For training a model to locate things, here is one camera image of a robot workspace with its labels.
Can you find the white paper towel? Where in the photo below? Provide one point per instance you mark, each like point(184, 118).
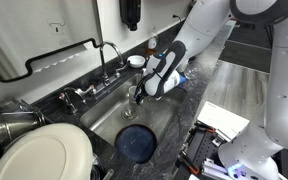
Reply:
point(60, 58)

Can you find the black wall soap dispenser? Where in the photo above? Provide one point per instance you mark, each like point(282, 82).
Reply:
point(130, 13)

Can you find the orange black clamp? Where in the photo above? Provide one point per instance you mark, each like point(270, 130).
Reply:
point(192, 168)
point(207, 128)

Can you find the small white mug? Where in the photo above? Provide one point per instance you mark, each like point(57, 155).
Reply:
point(132, 91)

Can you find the round metal sink drain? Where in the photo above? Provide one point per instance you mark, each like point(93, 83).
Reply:
point(130, 114)

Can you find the cream oval plate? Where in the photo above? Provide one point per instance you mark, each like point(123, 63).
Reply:
point(44, 153)

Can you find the small chrome side tap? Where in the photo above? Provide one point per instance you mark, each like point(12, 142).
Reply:
point(69, 106)

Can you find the white bowl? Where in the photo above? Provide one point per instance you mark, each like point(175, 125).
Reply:
point(136, 61)

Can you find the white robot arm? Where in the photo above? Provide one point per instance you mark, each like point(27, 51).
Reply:
point(284, 83)

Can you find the clear glass bowl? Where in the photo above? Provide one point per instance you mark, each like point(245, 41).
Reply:
point(191, 71)

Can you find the blue plate without rim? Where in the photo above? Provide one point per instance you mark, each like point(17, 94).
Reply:
point(135, 143)

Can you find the chrome gooseneck faucet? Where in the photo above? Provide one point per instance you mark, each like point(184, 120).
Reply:
point(103, 66)

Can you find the stainless steel sink basin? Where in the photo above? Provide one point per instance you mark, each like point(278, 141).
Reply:
point(110, 113)

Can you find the steel paper towel dispenser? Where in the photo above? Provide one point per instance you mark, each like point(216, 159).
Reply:
point(34, 26)

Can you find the white paper sheet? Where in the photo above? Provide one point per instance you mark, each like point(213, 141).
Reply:
point(222, 118)

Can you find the black perforated board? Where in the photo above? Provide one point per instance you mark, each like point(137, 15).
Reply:
point(205, 146)

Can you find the black wall plug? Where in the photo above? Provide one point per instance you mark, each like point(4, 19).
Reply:
point(176, 16)

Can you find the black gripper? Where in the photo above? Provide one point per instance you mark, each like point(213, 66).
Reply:
point(145, 83)

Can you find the orange dish soap bottle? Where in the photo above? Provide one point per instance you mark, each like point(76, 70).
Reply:
point(152, 42)

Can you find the aluminium rails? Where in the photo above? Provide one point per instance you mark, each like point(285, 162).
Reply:
point(214, 170)

